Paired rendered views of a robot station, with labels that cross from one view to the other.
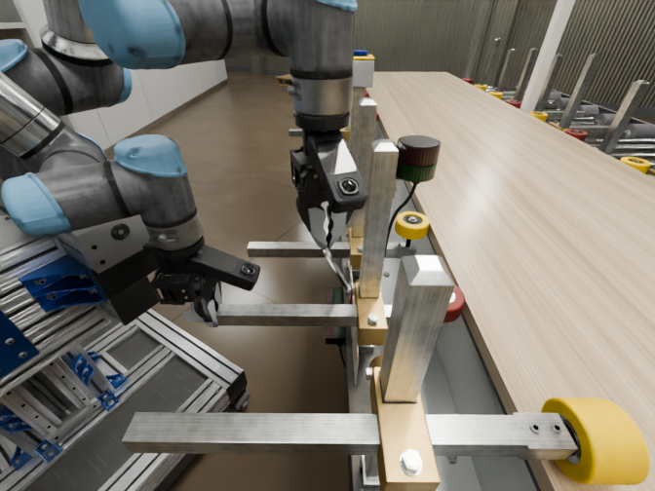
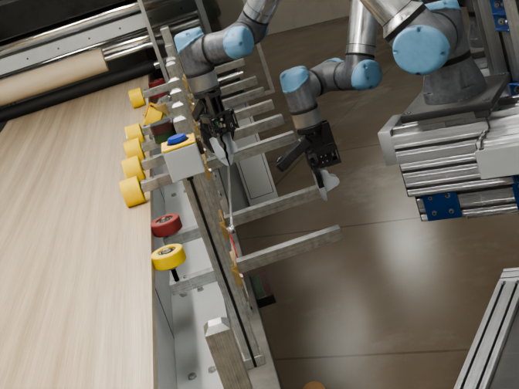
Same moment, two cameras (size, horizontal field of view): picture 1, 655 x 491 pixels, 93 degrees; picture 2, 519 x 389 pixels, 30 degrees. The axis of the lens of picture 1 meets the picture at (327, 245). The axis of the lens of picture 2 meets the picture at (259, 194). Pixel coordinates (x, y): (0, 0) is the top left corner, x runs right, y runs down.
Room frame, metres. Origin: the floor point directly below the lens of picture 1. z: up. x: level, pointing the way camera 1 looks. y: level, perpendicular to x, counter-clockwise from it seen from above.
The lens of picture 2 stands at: (2.86, -0.02, 1.65)
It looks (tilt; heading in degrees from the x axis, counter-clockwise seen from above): 17 degrees down; 178
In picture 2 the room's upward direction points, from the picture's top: 18 degrees counter-clockwise
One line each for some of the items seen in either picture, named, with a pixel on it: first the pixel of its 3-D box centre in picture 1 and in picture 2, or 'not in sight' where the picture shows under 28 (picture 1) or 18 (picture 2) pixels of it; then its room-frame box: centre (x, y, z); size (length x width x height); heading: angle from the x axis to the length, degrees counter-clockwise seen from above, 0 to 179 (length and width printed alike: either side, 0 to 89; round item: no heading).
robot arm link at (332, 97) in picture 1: (320, 95); (204, 81); (0.42, 0.01, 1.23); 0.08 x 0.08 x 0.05
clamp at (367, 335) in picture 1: (369, 308); (215, 227); (0.41, -0.08, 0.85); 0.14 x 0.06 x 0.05; 0
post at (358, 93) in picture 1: (354, 163); (222, 271); (0.95, -0.09, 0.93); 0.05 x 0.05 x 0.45; 0
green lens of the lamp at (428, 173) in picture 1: (414, 166); (164, 135); (0.44, -0.13, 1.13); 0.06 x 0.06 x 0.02
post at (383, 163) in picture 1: (370, 270); (208, 201); (0.44, -0.08, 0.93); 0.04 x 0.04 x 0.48; 0
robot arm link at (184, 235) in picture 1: (174, 228); (306, 118); (0.40, 0.23, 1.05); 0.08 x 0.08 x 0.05
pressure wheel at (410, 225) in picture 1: (408, 237); (173, 270); (0.64, -0.21, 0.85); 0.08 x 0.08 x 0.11
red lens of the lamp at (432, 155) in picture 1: (417, 149); (161, 126); (0.44, -0.13, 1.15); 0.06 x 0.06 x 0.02
